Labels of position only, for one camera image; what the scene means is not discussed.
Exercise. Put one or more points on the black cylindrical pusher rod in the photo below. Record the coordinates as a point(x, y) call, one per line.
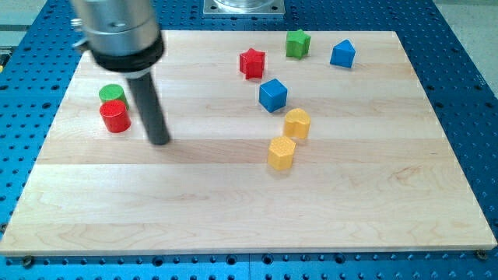
point(148, 105)

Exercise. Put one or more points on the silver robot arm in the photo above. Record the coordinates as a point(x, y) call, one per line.
point(124, 36)

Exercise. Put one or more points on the red star block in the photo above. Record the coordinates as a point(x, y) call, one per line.
point(252, 63)

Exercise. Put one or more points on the blue cube block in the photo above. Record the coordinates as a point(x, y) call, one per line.
point(272, 95)

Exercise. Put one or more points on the green star block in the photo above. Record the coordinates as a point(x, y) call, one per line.
point(297, 44)

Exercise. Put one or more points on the red cylinder block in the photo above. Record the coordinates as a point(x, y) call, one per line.
point(115, 116)

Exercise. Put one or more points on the green cylinder block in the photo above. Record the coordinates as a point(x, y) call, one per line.
point(111, 92)

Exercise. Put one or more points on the wooden board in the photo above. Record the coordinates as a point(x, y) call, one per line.
point(376, 172)

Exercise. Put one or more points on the yellow hexagon block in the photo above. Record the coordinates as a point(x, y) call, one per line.
point(281, 152)

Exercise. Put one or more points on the yellow heart block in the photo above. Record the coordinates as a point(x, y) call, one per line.
point(297, 123)

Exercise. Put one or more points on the blue pentagon block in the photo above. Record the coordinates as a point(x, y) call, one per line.
point(343, 54)

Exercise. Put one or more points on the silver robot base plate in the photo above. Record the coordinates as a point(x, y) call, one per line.
point(243, 7)

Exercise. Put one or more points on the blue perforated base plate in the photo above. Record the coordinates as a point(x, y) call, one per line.
point(42, 66)

